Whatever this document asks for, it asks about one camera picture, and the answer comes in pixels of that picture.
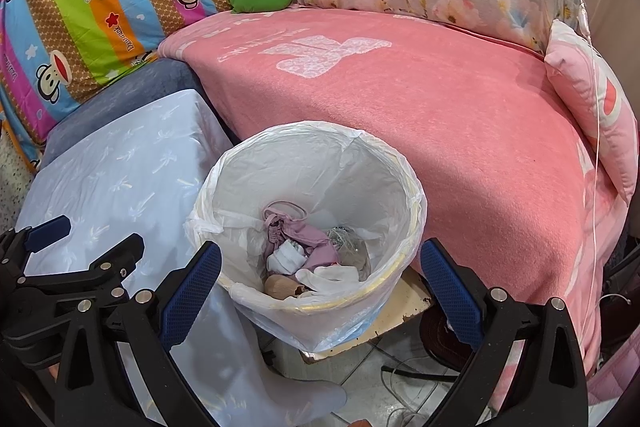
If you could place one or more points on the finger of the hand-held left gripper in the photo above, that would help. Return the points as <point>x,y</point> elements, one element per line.
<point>120,254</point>
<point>47,229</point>

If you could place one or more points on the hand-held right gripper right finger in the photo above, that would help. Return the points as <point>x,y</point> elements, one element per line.
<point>450,292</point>

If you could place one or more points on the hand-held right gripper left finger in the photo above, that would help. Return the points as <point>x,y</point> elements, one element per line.
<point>192,287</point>

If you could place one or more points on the tan sock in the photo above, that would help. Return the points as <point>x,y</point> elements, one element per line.
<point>280,287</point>

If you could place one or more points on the white sock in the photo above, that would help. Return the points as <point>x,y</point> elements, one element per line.
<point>285,257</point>
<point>330,277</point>

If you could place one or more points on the beige tulle mesh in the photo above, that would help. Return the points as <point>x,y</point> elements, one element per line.
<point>357,259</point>

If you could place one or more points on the leopard print hair band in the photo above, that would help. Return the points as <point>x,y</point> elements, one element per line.
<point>342,239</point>

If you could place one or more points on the purple cloth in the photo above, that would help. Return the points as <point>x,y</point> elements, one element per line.
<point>305,234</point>

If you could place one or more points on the white lined waste bin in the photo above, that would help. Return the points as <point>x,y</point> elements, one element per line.
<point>310,157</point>

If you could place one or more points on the dark round fan base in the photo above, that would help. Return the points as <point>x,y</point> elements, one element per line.
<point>442,337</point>

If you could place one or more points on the wooden stool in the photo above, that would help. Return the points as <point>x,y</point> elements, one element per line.
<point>400,307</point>

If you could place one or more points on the light blue patterned tablecloth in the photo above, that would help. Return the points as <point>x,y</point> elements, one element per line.
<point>125,167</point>

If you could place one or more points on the blue-grey sofa cushion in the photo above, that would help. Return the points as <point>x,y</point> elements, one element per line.
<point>150,82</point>

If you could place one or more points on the pink blanket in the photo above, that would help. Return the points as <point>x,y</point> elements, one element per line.
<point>450,107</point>

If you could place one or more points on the pink quilted bedspread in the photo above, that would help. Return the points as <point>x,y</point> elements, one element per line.
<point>615,387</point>

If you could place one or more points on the striped cartoon print quilt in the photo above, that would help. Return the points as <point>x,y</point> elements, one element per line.
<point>100,7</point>

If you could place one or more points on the pink pillow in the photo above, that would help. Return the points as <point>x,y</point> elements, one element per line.
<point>595,107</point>

